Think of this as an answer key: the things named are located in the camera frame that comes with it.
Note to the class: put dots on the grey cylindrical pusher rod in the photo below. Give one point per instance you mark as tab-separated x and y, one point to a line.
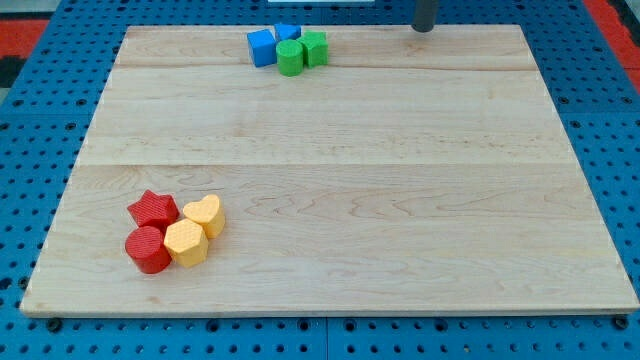
425	14

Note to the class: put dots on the blue cube block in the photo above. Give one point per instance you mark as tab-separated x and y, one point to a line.
262	48

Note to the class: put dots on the red star block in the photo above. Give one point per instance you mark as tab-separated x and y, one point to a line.
154	210

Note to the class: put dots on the yellow hexagon block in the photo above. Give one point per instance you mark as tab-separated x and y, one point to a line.
186	242

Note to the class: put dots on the blue triangular block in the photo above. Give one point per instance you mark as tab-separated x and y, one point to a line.
287	31

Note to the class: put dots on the wooden board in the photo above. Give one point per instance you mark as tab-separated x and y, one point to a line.
413	175

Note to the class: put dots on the green cylinder block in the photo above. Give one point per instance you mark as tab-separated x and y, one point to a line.
290	60

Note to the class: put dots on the yellow heart block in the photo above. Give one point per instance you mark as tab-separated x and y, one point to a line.
208	213

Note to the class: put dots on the green star block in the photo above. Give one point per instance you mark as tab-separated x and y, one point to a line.
315	48

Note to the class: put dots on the red cylinder block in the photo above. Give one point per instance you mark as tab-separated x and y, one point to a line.
145	247

